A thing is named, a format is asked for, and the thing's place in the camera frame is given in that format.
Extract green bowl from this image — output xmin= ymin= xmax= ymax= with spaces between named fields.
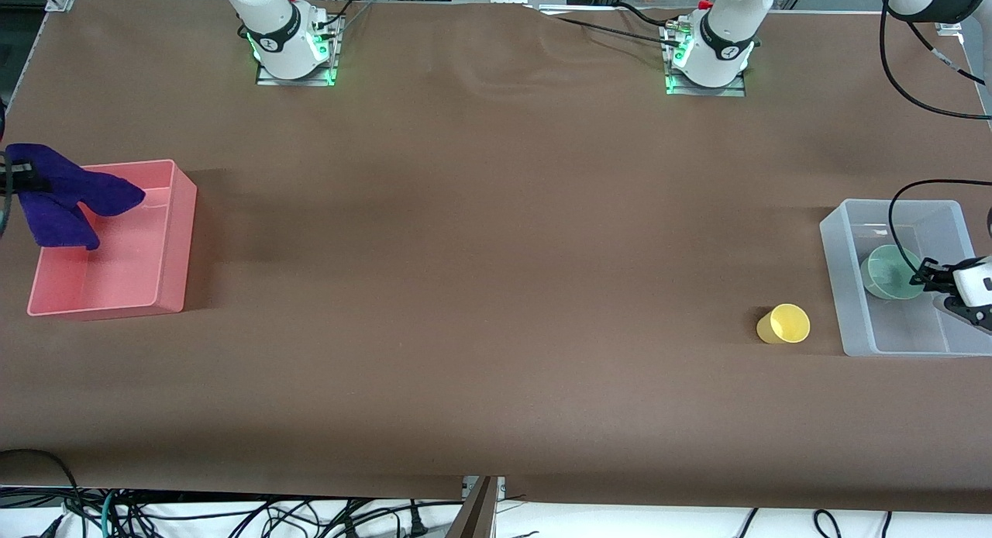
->
xmin=859 ymin=244 xmax=928 ymax=301

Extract purple cloth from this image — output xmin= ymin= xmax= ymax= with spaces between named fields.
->
xmin=4 ymin=143 xmax=146 ymax=251

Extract yellow cup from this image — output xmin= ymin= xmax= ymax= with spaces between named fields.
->
xmin=756 ymin=303 xmax=811 ymax=345

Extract clear plastic bin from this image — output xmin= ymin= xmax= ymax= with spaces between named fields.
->
xmin=819 ymin=199 xmax=992 ymax=358

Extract pink plastic bin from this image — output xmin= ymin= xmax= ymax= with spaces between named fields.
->
xmin=27 ymin=159 xmax=198 ymax=320

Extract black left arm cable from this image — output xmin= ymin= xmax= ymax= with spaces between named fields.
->
xmin=880 ymin=0 xmax=992 ymax=274

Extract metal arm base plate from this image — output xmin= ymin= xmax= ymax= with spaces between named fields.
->
xmin=254 ymin=15 xmax=339 ymax=88
xmin=663 ymin=22 xmax=748 ymax=98

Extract black cable on table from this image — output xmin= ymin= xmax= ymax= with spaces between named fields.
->
xmin=535 ymin=2 xmax=687 ymax=49

